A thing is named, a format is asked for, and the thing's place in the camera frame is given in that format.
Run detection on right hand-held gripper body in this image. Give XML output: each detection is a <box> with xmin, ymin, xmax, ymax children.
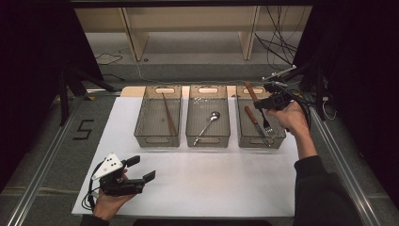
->
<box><xmin>263</xmin><ymin>64</ymin><xmax>297</xmax><ymax>111</ymax></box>

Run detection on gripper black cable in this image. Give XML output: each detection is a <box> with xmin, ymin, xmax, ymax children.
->
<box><xmin>281</xmin><ymin>85</ymin><xmax>313</xmax><ymax>127</ymax></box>
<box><xmin>81</xmin><ymin>162</ymin><xmax>105</xmax><ymax>212</ymax></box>

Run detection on short aluminium rail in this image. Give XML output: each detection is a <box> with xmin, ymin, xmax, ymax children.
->
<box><xmin>85</xmin><ymin>88</ymin><xmax>122</xmax><ymax>97</ymax></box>

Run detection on wooden-handled knife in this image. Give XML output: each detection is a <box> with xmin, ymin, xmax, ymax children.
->
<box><xmin>244</xmin><ymin>105</ymin><xmax>272</xmax><ymax>148</ymax></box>

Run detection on black frame bar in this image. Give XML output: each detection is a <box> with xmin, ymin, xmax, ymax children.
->
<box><xmin>70</xmin><ymin>0</ymin><xmax>315</xmax><ymax>8</ymax></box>

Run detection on beige wooden shelf unit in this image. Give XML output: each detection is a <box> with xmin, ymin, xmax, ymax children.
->
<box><xmin>74</xmin><ymin>6</ymin><xmax>313</xmax><ymax>62</ymax></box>

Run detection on wooden-handled fork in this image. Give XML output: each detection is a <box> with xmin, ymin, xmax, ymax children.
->
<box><xmin>244</xmin><ymin>80</ymin><xmax>279</xmax><ymax>140</ymax></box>

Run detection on bundle of black cables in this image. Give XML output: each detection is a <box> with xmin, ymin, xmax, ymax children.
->
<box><xmin>253</xmin><ymin>6</ymin><xmax>303</xmax><ymax>73</ymax></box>

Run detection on person's left hand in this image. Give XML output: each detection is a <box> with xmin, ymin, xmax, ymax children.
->
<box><xmin>92</xmin><ymin>193</ymin><xmax>137</xmax><ymax>221</ymax></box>

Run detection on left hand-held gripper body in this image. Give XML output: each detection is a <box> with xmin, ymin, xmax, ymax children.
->
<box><xmin>90</xmin><ymin>153</ymin><xmax>147</xmax><ymax>198</ymax></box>

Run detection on metal spoon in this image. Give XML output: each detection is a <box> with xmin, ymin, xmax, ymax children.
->
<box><xmin>192</xmin><ymin>110</ymin><xmax>221</xmax><ymax>147</ymax></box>

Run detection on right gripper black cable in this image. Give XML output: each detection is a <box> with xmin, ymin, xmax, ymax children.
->
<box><xmin>281</xmin><ymin>85</ymin><xmax>313</xmax><ymax>127</ymax></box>

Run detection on white cable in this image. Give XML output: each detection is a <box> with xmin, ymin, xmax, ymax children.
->
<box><xmin>321</xmin><ymin>95</ymin><xmax>338</xmax><ymax>121</ymax></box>

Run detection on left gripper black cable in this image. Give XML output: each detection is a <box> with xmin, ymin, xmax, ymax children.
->
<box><xmin>81</xmin><ymin>162</ymin><xmax>105</xmax><ymax>212</ymax></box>

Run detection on long aluminium floor rail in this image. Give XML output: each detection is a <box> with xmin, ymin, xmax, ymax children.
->
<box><xmin>5</xmin><ymin>96</ymin><xmax>81</xmax><ymax>226</ymax></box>
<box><xmin>309</xmin><ymin>106</ymin><xmax>383</xmax><ymax>226</ymax></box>

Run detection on black metal stand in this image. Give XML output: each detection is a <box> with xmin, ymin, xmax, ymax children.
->
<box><xmin>57</xmin><ymin>66</ymin><xmax>118</xmax><ymax>127</ymax></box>
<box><xmin>281</xmin><ymin>59</ymin><xmax>328</xmax><ymax>121</ymax></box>

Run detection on person's right hand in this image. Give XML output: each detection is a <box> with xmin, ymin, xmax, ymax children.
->
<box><xmin>266</xmin><ymin>102</ymin><xmax>311</xmax><ymax>137</ymax></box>

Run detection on translucent grey plastic bin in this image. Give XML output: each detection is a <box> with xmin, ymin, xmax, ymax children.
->
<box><xmin>234</xmin><ymin>85</ymin><xmax>287</xmax><ymax>150</ymax></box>
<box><xmin>134</xmin><ymin>85</ymin><xmax>183</xmax><ymax>149</ymax></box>
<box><xmin>185</xmin><ymin>85</ymin><xmax>231</xmax><ymax>149</ymax></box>

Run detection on thin black floor cable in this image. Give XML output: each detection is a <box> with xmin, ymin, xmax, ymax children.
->
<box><xmin>95</xmin><ymin>52</ymin><xmax>124</xmax><ymax>67</ymax></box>

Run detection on black curtain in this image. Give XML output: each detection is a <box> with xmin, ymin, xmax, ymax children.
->
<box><xmin>0</xmin><ymin>0</ymin><xmax>105</xmax><ymax>192</ymax></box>
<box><xmin>291</xmin><ymin>0</ymin><xmax>399</xmax><ymax>205</ymax></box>

